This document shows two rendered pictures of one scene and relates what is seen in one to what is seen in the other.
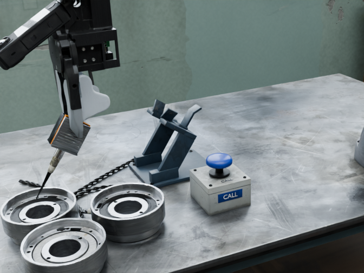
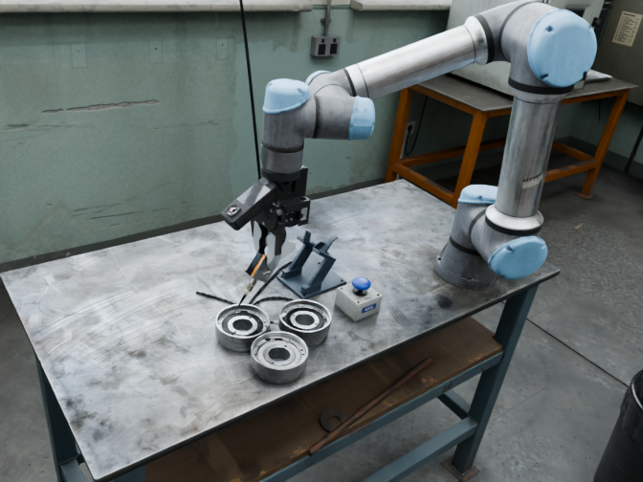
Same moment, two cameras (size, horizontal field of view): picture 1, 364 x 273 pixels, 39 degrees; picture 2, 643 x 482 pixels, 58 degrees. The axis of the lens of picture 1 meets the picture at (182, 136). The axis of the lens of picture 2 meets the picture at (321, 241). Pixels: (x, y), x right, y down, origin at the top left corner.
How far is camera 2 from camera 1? 0.58 m
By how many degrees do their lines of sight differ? 19
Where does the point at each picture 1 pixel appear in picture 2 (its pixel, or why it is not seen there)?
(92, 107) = (285, 251)
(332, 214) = (432, 319)
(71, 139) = (265, 272)
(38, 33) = (261, 205)
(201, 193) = (349, 306)
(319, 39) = not seen: hidden behind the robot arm
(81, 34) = (290, 205)
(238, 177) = (373, 295)
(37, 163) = (198, 273)
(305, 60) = not seen: hidden behind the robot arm
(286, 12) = not seen: hidden behind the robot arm
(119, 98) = (165, 161)
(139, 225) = (320, 334)
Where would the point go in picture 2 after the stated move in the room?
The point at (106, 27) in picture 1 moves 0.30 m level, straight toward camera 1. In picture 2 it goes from (301, 196) to (375, 286)
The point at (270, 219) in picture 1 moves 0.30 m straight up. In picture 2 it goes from (395, 323) to (424, 198)
